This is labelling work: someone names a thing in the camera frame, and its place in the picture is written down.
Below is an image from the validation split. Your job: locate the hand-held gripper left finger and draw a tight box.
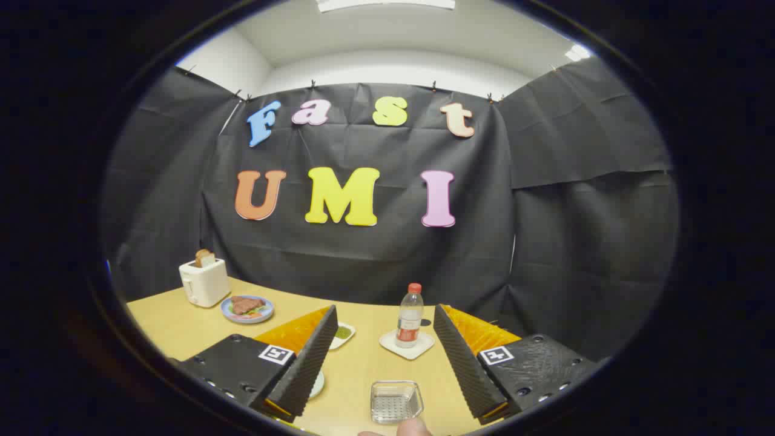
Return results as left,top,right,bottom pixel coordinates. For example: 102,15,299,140
176,305,340,423

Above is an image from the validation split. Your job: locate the white divided bean dish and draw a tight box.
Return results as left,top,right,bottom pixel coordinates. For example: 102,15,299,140
330,322,357,351

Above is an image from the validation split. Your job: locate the cream white toaster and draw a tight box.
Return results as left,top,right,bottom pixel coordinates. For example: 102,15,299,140
179,257,232,308

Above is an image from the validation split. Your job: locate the metal wire basket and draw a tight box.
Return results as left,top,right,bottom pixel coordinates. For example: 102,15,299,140
370,380,424,424

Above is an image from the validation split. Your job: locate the black backdrop cloth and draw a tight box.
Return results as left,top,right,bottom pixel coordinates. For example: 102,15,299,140
103,58,679,364

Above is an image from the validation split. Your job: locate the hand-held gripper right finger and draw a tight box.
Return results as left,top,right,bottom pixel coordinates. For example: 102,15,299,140
433,304,600,426

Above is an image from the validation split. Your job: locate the white square coaster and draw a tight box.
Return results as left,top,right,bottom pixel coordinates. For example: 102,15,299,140
380,330,436,361

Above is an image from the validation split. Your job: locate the long ceiling light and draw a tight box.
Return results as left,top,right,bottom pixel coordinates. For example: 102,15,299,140
316,0,456,13

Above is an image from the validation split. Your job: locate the clear red-capped water bottle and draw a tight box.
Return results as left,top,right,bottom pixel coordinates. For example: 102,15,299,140
395,283,424,349

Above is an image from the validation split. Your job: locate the small blue plate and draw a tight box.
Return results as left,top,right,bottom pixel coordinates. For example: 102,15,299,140
220,295,275,325

